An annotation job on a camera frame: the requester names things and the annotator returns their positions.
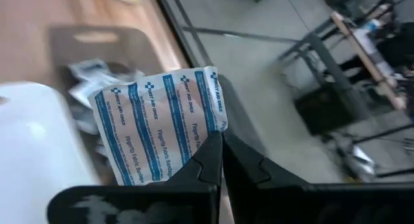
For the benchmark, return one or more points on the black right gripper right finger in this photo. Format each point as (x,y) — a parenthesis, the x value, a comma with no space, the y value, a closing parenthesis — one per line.
(291,204)

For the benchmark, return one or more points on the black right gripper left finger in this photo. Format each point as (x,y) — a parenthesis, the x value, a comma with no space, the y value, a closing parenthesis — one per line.
(129,204)

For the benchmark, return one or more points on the white plastic bin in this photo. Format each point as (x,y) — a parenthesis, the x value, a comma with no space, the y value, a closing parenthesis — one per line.
(39,146)

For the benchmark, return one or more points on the large translucent grey bin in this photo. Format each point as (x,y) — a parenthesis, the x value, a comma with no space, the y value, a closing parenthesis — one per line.
(139,49)

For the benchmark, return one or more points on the wooden workbench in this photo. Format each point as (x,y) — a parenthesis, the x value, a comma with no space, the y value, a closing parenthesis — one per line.
(365,55)

